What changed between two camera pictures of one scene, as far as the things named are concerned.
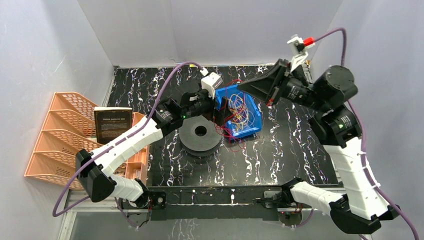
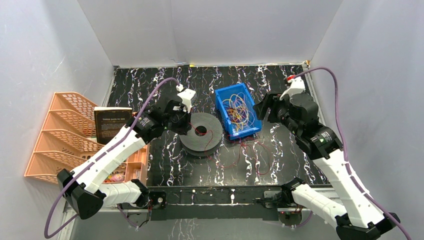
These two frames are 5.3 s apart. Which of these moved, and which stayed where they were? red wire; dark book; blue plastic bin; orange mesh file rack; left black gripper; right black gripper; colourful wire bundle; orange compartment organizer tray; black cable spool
Moved: right black gripper; left black gripper; red wire
Stayed: black cable spool; orange compartment organizer tray; blue plastic bin; orange mesh file rack; dark book; colourful wire bundle
